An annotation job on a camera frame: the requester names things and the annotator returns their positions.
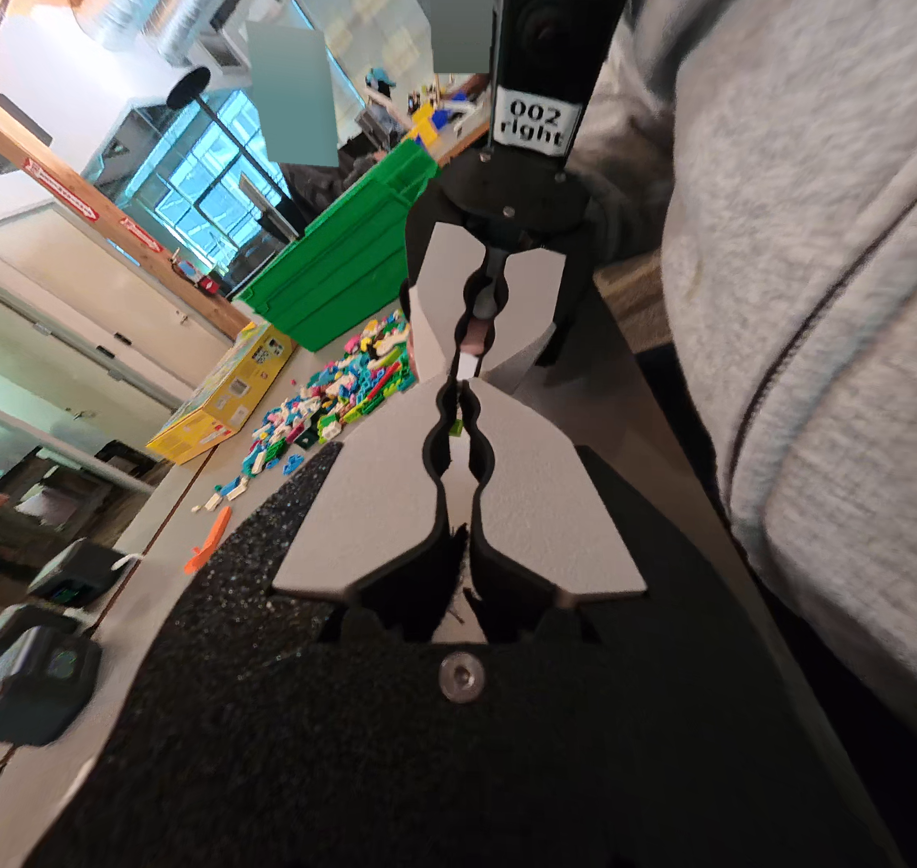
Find pile of colourful lego bricks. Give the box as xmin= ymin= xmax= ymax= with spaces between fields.
xmin=240 ymin=309 xmax=418 ymax=479

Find grey hoodie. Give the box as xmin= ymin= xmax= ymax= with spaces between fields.
xmin=645 ymin=0 xmax=917 ymax=729

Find black device box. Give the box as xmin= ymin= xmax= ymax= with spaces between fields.
xmin=0 ymin=623 xmax=103 ymax=749
xmin=26 ymin=537 xmax=134 ymax=608

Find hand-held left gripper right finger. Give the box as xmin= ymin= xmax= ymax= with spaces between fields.
xmin=462 ymin=377 xmax=649 ymax=643

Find dark shelf unit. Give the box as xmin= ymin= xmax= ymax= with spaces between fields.
xmin=0 ymin=440 xmax=160 ymax=569

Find wooden beam with red signs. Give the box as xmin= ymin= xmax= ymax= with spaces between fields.
xmin=0 ymin=105 xmax=252 ymax=340

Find orange lego piece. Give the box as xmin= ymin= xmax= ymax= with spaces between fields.
xmin=182 ymin=505 xmax=235 ymax=576

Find silver ventilation ducts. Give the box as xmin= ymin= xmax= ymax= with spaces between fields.
xmin=72 ymin=0 xmax=305 ymax=68

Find yellow cardboard lego box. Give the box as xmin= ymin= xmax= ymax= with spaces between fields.
xmin=146 ymin=319 xmax=297 ymax=467

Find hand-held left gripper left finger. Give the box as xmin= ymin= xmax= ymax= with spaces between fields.
xmin=272 ymin=374 xmax=463 ymax=641

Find black floor lamp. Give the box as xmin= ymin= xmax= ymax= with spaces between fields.
xmin=165 ymin=64 xmax=310 ymax=240

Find cluttered wooden background table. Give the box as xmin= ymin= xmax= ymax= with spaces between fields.
xmin=357 ymin=69 xmax=497 ymax=168

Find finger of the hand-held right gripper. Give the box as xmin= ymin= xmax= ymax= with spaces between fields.
xmin=476 ymin=249 xmax=568 ymax=396
xmin=408 ymin=220 xmax=490 ymax=383

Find green plastic bin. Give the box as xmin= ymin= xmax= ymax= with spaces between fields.
xmin=235 ymin=138 xmax=440 ymax=354

